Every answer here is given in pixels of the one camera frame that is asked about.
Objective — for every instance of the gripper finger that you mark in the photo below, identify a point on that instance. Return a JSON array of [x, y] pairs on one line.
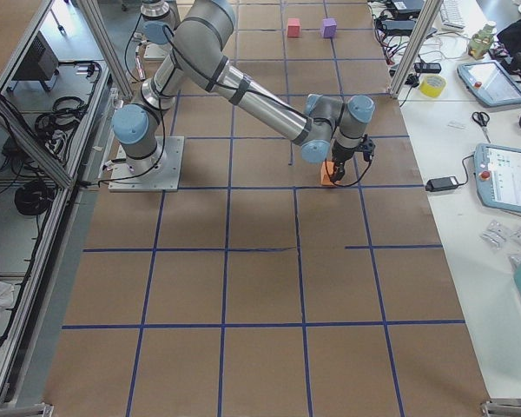
[[338, 172]]

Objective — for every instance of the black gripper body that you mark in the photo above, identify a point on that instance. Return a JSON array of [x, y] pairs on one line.
[[341, 155]]

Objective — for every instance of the orange foam block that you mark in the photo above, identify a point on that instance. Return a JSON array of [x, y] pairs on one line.
[[325, 176]]

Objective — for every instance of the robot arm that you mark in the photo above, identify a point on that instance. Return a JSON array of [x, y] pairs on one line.
[[328, 132]]

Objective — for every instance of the black power adapter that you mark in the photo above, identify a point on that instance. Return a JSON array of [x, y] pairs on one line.
[[440, 184]]

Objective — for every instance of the yellow tape roll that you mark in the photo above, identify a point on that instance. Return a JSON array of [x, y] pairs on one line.
[[432, 85]]

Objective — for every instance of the purple foam block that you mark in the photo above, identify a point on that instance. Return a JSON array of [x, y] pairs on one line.
[[328, 27]]

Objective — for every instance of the red foam block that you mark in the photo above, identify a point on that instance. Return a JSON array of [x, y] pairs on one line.
[[293, 27]]

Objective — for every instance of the far teach pendant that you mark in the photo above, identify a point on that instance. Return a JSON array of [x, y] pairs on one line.
[[490, 83]]

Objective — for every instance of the teach pendant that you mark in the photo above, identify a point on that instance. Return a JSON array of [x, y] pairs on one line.
[[498, 176], [490, 83]]

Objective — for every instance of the near teach pendant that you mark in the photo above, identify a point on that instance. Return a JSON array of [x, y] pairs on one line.
[[498, 176]]

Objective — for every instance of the black handled scissors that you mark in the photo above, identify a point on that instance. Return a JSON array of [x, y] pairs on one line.
[[482, 119]]

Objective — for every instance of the aluminium frame post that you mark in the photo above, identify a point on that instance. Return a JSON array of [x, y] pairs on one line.
[[426, 18]]

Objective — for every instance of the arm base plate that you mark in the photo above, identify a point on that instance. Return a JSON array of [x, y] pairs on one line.
[[159, 172]]

